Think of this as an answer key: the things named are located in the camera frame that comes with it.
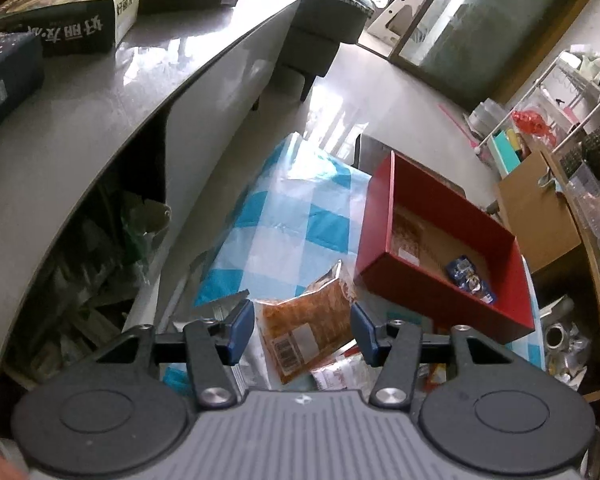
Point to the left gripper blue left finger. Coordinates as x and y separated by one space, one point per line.
231 335

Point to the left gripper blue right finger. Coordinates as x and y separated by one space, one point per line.
374 337

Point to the orange brown snack packet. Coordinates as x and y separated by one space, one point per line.
300 332

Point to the red yellow snack packet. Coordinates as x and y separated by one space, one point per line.
346 369

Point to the red cardboard box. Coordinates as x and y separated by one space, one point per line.
413 228

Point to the blue small snack packet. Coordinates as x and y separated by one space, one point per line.
464 274

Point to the blue white checkered tablecloth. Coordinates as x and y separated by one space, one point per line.
304 213

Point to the dark wooden stool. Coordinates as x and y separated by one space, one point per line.
369 153

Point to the grey coffee table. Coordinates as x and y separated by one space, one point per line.
196 75

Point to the brown cardboard box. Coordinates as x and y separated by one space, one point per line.
537 213

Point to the red plastic bag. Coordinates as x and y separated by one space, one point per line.
532 123

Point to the framed glass panel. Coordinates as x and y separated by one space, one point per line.
471 50

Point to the dark blue box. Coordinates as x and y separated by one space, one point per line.
21 69

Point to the dark green box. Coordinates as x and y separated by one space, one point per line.
67 27

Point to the dark green sofa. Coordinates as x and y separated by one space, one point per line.
317 31

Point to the white wire shelf rack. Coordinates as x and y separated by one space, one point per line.
567 94

